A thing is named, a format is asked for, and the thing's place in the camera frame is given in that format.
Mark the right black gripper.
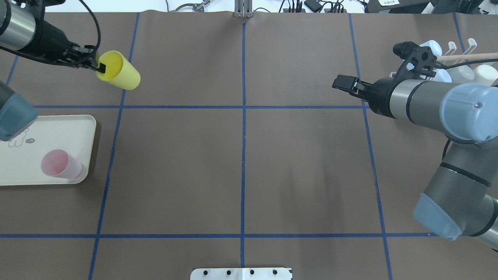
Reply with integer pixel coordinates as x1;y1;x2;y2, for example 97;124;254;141
331;75;397;119

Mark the pink plastic cup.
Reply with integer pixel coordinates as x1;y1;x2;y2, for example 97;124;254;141
40;149;82;180

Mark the yellow plastic cup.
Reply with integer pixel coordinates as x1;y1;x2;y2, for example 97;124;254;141
96;50;141;91

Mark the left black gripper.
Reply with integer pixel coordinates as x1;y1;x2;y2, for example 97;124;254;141
30;19;106;74

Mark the aluminium frame post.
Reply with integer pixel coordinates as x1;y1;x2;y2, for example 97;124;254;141
234;0;254;18

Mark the light blue plastic cup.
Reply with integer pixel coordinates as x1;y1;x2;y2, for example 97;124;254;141
419;40;443;56

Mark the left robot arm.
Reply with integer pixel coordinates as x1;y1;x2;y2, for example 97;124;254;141
0;0;109;142

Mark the cream plastic tray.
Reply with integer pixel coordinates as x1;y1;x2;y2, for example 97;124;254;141
0;115;96;186

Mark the grey plastic cup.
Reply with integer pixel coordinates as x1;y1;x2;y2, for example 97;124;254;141
447;65;475;84

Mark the white wire cup rack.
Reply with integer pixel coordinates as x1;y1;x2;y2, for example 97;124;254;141
389;38;498;78

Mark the pale green plastic cup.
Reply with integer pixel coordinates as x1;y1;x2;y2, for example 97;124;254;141
473;64;498;86

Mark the white mounting plate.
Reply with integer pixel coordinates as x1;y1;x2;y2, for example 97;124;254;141
190;267;293;280

